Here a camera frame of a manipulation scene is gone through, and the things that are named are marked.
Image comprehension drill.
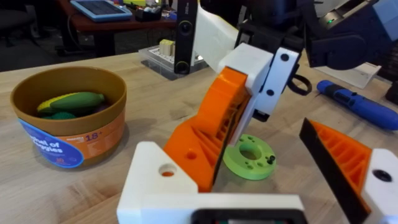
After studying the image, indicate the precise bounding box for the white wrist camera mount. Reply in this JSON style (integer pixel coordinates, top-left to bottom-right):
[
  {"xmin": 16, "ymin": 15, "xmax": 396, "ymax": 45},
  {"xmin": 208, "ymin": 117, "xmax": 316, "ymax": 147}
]
[{"xmin": 192, "ymin": 4, "xmax": 241, "ymax": 73}]

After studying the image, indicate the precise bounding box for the brown wooden desk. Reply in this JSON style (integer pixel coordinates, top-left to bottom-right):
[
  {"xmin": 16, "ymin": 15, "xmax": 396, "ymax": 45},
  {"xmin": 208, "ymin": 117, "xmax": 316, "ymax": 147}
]
[{"xmin": 57, "ymin": 0, "xmax": 178, "ymax": 58}]

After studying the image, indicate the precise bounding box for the black desk organiser box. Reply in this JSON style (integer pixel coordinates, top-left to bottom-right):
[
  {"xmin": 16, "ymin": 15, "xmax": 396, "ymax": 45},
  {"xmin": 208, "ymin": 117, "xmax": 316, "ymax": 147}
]
[{"xmin": 134, "ymin": 5, "xmax": 163, "ymax": 23}]

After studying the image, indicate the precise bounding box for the blue electric screwdriver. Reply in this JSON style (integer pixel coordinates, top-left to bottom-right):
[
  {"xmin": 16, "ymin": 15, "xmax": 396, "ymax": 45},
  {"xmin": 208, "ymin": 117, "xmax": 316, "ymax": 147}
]
[{"xmin": 316, "ymin": 80, "xmax": 398, "ymax": 131}]

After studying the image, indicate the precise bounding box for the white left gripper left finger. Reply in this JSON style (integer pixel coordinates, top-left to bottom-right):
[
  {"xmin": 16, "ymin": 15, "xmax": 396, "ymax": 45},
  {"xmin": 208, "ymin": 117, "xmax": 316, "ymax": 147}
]
[{"xmin": 116, "ymin": 141, "xmax": 199, "ymax": 224}]

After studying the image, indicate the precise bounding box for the green disc with holes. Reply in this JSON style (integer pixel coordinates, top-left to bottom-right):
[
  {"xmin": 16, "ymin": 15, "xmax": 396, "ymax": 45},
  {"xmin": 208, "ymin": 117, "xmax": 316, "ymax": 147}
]
[{"xmin": 223, "ymin": 133, "xmax": 277, "ymax": 181}]

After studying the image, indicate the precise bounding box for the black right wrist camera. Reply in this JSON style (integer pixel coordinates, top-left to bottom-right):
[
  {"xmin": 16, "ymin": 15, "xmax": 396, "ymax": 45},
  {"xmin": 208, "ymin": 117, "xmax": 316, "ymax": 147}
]
[{"xmin": 174, "ymin": 0, "xmax": 199, "ymax": 75}]

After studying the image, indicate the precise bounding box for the white flat box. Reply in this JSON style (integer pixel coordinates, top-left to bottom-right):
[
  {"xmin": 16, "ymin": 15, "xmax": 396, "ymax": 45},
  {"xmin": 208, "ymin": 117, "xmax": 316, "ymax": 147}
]
[{"xmin": 313, "ymin": 61, "xmax": 382, "ymax": 90}]

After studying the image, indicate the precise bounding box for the brown toy tub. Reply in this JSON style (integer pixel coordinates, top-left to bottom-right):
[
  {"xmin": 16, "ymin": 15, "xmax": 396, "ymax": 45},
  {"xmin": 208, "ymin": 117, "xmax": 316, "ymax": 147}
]
[{"xmin": 9, "ymin": 65, "xmax": 127, "ymax": 169}]

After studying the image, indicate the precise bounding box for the white orange left gripper right finger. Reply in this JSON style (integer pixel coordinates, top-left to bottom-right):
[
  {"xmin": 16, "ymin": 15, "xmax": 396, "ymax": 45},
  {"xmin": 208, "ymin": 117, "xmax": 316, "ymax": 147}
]
[{"xmin": 298, "ymin": 117, "xmax": 398, "ymax": 224}]

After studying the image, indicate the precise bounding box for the blue tablet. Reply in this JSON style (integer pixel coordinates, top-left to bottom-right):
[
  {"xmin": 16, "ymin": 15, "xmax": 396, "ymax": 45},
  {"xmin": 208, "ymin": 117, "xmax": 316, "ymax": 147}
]
[{"xmin": 70, "ymin": 0, "xmax": 134, "ymax": 23}]

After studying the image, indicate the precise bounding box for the black office chair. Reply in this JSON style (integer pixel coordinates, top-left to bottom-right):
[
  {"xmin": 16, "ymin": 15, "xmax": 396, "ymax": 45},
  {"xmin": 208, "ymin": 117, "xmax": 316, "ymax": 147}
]
[{"xmin": 0, "ymin": 2, "xmax": 39, "ymax": 48}]

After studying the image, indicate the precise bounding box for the clear tray with blocks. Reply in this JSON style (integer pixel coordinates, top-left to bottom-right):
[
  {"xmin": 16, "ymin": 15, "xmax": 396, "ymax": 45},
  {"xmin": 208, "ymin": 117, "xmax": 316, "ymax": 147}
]
[{"xmin": 138, "ymin": 39, "xmax": 209, "ymax": 81}]

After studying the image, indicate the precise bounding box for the orange ribbed wedge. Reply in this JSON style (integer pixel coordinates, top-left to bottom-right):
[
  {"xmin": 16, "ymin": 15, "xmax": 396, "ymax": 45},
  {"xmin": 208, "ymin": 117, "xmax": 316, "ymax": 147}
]
[{"xmin": 164, "ymin": 107, "xmax": 249, "ymax": 193}]

